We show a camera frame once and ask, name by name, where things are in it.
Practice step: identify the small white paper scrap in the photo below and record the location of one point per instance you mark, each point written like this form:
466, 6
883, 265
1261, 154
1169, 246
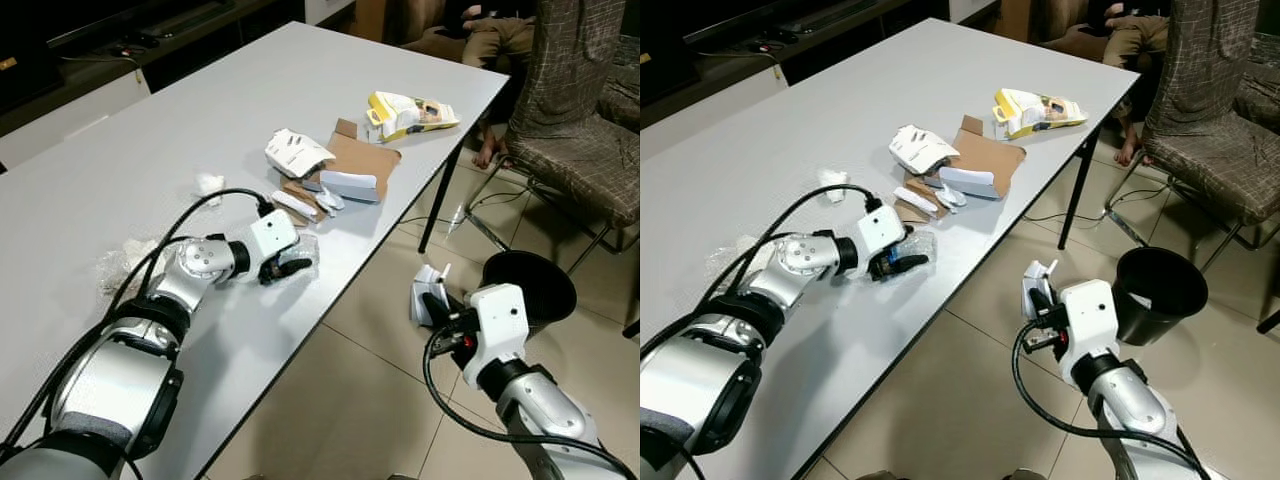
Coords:
952, 196
330, 200

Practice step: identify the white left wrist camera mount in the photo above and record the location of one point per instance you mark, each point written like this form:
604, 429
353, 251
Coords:
882, 230
272, 235

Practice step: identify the white paper carton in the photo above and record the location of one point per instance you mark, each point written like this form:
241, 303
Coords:
1035, 273
428, 280

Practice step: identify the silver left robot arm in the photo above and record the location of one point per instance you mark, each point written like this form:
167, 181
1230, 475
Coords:
720, 360
120, 370

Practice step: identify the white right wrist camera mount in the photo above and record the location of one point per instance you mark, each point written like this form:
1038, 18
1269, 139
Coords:
500, 325
1090, 320

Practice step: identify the long white paper scrap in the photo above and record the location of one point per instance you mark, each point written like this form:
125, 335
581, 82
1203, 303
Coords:
915, 198
292, 204

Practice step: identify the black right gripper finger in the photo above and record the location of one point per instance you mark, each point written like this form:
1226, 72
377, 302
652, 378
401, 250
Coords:
446, 305
1034, 302
1050, 298
430, 308

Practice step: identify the black plastic rubbish bin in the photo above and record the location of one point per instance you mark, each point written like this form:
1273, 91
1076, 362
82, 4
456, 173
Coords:
1165, 295
545, 290

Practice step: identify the large crumpled clear plastic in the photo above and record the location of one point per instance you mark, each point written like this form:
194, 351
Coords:
125, 265
730, 260

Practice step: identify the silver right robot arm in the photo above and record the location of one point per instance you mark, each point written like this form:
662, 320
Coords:
545, 420
1140, 415

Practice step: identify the black metal table leg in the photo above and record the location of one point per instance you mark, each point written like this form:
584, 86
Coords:
1080, 190
440, 205

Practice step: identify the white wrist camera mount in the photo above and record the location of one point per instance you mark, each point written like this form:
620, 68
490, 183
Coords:
500, 325
272, 235
882, 230
1090, 320

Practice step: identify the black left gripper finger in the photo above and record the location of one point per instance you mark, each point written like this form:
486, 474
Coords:
912, 259
906, 271
292, 274
296, 263

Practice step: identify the brown cardboard sheet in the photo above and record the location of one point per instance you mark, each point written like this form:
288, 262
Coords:
365, 155
995, 152

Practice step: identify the yellow white snack package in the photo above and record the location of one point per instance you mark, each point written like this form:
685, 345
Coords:
410, 115
1040, 112

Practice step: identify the seated person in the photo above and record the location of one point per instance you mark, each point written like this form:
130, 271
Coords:
500, 35
1135, 35

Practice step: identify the brown patterned fabric chair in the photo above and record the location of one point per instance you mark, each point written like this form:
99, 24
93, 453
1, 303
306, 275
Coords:
1210, 150
580, 150
1260, 85
622, 85

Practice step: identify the brown leather armchair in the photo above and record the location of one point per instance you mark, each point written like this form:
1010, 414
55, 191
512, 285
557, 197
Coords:
425, 35
1065, 30

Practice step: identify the white crumpled tissue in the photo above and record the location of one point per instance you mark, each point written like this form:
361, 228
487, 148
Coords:
833, 184
209, 184

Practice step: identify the small clear plastic wrapper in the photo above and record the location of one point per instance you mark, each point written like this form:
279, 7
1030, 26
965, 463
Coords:
305, 245
922, 242

